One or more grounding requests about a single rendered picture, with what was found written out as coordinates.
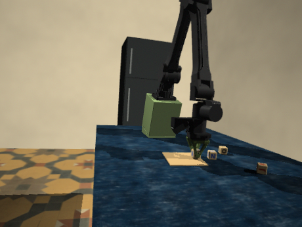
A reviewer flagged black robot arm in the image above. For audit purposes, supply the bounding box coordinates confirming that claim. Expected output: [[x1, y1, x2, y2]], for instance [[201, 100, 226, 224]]
[[152, 0, 223, 134]]

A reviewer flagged beige mat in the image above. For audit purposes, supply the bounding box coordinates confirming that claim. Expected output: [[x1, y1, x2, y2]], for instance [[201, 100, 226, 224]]
[[162, 152, 208, 166]]

